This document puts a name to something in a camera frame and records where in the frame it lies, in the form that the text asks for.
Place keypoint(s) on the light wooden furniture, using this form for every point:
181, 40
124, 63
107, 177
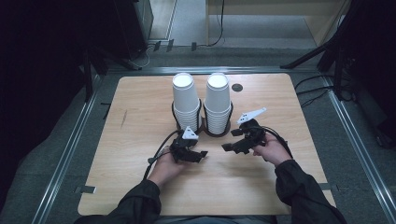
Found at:
317, 18

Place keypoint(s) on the person's left hand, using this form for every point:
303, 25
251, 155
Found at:
165, 169

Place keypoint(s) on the person's right hand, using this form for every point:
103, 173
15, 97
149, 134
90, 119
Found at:
274, 151

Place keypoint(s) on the stack of white paper cups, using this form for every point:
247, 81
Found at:
218, 93
185, 93

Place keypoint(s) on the metal floor rail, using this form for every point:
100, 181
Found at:
67, 155
358, 140

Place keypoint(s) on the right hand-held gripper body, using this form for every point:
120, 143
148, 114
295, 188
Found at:
255, 135

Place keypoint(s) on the black metal stand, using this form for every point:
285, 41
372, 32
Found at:
88, 74

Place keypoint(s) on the black round table grommet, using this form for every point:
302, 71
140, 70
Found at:
237, 87

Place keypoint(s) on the black tripod stand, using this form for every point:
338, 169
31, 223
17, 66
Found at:
330, 53

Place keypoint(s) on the black double cup holder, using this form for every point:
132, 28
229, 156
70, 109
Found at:
203, 126

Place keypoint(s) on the grey tape strip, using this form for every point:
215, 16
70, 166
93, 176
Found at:
327, 186
85, 189

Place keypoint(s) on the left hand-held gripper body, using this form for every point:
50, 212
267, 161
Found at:
182, 146

